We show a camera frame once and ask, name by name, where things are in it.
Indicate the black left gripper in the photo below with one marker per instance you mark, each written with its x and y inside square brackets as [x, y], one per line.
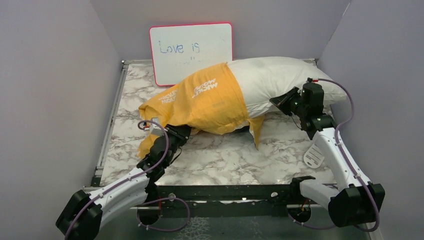
[181, 132]

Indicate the blue yellow Mickey pillowcase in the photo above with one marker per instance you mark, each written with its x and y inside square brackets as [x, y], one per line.
[208, 100]

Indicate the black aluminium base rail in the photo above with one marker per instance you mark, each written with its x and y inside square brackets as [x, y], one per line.
[212, 198]

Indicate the white pillow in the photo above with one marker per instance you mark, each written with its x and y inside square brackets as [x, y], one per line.
[263, 78]

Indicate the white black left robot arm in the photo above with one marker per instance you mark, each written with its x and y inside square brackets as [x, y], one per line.
[87, 212]

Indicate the white printed label tag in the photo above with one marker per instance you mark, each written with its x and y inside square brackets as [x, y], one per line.
[313, 157]

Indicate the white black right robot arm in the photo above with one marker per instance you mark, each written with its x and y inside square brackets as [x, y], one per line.
[325, 134]

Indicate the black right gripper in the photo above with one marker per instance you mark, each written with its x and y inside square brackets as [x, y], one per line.
[282, 101]

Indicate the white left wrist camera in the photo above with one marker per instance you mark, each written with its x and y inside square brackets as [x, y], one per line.
[155, 127]

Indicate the pink framed whiteboard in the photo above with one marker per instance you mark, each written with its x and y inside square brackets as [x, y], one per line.
[177, 51]

